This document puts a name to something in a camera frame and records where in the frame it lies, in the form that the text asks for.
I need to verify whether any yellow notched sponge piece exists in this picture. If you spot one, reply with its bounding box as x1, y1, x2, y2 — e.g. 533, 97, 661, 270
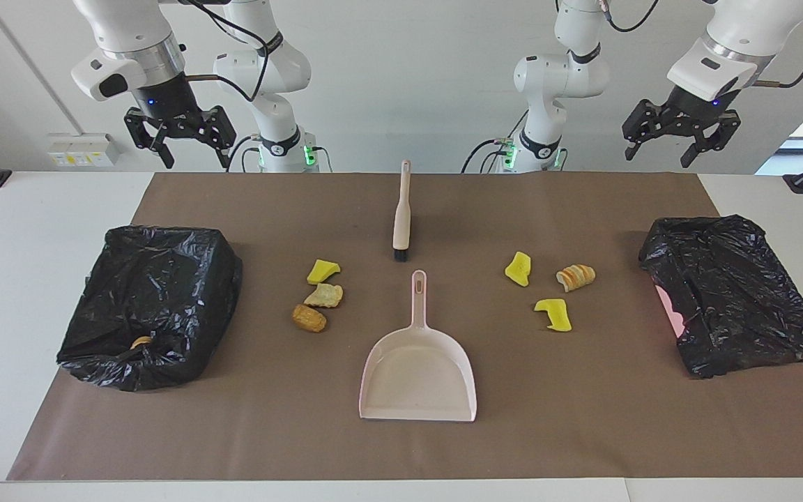
534, 298, 573, 333

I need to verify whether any pale pink dustpan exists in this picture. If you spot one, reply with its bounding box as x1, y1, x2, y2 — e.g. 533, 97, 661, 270
359, 271, 477, 423

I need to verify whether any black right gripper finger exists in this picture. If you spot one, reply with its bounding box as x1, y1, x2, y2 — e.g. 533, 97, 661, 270
124, 108, 176, 170
196, 105, 238, 170

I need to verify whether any white wall socket box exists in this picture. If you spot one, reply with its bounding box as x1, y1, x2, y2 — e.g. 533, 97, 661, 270
47, 133, 120, 168

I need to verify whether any brown fried food piece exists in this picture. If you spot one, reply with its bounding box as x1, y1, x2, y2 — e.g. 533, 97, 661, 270
292, 304, 328, 333

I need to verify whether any brown table mat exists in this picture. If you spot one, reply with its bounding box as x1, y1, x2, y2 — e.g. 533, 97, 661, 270
8, 172, 803, 482

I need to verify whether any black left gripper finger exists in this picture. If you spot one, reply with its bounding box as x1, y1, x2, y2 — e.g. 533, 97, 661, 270
622, 99, 668, 162
680, 110, 742, 169

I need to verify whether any striped bread roll piece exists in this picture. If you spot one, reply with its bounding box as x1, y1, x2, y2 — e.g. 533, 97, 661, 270
556, 264, 596, 293

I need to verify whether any pale bread chunk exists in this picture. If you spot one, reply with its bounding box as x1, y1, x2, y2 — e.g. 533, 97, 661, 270
304, 283, 344, 309

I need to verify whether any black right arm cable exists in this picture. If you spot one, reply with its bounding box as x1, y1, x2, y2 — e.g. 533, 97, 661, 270
182, 0, 270, 104

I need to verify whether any beige hand brush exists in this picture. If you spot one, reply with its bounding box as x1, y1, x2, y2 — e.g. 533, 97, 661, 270
392, 160, 413, 263

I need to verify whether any yellow oblong sponge piece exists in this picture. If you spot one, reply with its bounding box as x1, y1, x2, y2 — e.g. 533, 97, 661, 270
505, 252, 533, 288

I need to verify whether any black base cable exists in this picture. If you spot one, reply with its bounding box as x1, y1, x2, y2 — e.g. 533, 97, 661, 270
461, 110, 529, 174
226, 135, 263, 174

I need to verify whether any yellow wedge sponge piece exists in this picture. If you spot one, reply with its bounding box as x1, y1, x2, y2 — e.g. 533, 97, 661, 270
307, 259, 342, 285

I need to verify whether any black bag lined pink bin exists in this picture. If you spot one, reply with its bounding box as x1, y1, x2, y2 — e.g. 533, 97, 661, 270
638, 215, 803, 379

